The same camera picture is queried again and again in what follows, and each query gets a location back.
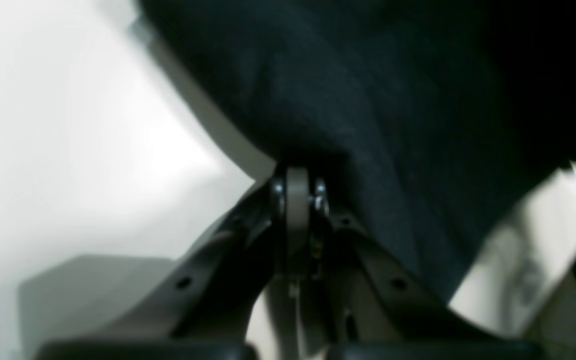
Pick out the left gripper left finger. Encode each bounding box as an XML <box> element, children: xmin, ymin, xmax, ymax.
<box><xmin>36</xmin><ymin>167</ymin><xmax>311</xmax><ymax>360</ymax></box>

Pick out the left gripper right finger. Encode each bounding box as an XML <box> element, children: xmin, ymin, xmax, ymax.
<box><xmin>311</xmin><ymin>178</ymin><xmax>534</xmax><ymax>360</ymax></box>

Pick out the black T-shirt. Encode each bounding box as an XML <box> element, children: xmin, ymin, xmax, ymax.
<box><xmin>139</xmin><ymin>0</ymin><xmax>576</xmax><ymax>301</ymax></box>

